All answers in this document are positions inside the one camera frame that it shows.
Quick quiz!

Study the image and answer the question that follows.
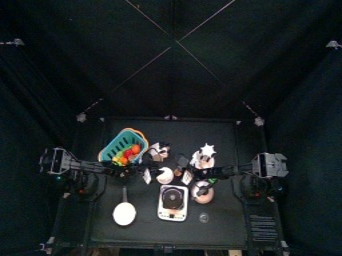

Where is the jagged white eggshell half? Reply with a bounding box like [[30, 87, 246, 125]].
[[199, 143, 217, 159]]

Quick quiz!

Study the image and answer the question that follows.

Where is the yellow green toy fruit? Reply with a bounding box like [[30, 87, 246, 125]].
[[111, 153, 129, 167]]

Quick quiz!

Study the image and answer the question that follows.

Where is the black and white toy animal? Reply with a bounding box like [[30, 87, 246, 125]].
[[148, 142, 172, 161]]

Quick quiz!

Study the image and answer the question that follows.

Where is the red orange toy fruit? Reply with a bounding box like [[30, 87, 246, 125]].
[[123, 143, 143, 159]]

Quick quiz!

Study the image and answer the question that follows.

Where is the white toy stove black burner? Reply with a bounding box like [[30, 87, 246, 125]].
[[156, 184, 189, 222]]

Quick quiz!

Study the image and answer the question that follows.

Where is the teal basket with orange rim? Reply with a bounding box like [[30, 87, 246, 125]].
[[97, 128, 149, 167]]

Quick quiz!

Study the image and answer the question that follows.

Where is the white toy frying pan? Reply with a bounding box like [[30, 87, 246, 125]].
[[112, 186, 137, 227]]

